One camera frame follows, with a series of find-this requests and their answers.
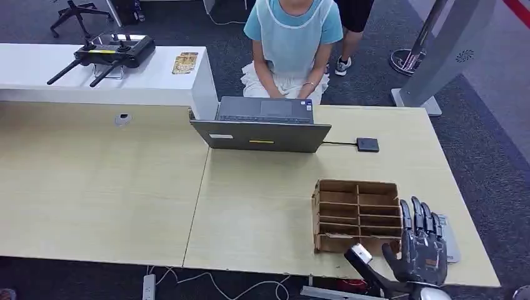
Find wire controller stand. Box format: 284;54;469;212
92;62;125;80

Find chrome stanchion post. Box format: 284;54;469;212
389;0;450;77

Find white floor cable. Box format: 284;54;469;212
147;265;291;300

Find red barrier belt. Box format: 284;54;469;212
502;0;530;30

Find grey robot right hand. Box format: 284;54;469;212
381;196;449;287

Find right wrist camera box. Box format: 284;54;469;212
344;243;374;266

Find grey laptop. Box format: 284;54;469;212
189;96;332;154

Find metal desk frame bar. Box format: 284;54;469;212
300;285;386;300

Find red object under desk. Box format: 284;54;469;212
335;278;370;294

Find wooden card box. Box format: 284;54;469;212
311;179;404;254

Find black office chair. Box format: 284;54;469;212
49;0;114;39

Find person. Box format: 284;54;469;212
333;0;376;78
241;0;344;105

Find black remote controller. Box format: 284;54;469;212
46;32;156;88

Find white power strip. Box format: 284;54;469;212
142;273;157;300

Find grey flat card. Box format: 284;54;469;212
436;213;462;264

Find grey kiosk stand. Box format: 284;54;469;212
391;0;498;117

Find black usb hub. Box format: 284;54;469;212
356;137;380;153

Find white counter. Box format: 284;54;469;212
0;42;219;121

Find black computer tower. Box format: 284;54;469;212
105;0;146;26

